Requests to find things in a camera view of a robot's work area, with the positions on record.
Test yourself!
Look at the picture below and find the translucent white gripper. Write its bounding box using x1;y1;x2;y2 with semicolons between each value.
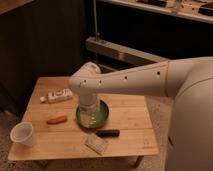
79;93;101;126

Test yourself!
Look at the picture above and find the black eraser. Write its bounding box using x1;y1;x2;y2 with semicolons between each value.
96;129;120;137

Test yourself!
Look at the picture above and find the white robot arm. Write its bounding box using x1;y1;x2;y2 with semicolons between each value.
69;57;213;171

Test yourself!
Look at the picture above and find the white sponge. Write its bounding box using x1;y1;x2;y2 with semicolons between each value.
85;134;108;155

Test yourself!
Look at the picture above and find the green plate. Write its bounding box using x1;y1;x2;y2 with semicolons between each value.
76;100;109;129

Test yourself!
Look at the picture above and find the orange carrot toy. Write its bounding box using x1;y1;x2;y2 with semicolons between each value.
46;116;67;125

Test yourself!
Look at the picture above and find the white lying bottle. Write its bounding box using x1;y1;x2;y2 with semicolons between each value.
40;88;73;103

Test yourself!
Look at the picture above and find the wooden table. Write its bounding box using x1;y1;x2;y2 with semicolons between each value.
8;77;159;161

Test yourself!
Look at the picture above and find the white plastic cup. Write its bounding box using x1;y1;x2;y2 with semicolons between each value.
10;122;36;147

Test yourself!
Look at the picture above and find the vertical metal pole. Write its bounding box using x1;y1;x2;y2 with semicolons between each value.
93;0;99;40

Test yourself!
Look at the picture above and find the dark wooden cabinet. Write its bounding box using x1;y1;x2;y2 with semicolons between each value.
0;0;85;115

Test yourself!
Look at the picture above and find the white upper shelf board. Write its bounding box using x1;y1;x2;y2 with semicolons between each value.
100;0;213;24

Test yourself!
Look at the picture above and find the grey metal shelf rail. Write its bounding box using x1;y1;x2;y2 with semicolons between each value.
86;37;167;66

